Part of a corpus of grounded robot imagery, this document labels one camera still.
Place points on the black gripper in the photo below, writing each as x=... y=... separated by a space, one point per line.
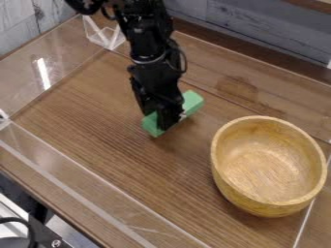
x=155 y=85

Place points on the green rectangular block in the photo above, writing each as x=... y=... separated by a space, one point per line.
x=194 y=103

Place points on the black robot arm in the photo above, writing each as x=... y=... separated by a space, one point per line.
x=147 y=27

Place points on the brown wooden bowl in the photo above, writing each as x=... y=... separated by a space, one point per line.
x=269 y=165

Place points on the clear acrylic corner bracket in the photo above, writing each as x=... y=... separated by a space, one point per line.
x=107 y=37

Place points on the clear acrylic tray wall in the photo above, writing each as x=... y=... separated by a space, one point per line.
x=96 y=207

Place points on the black metal table bracket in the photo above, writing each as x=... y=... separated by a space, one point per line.
x=46 y=238

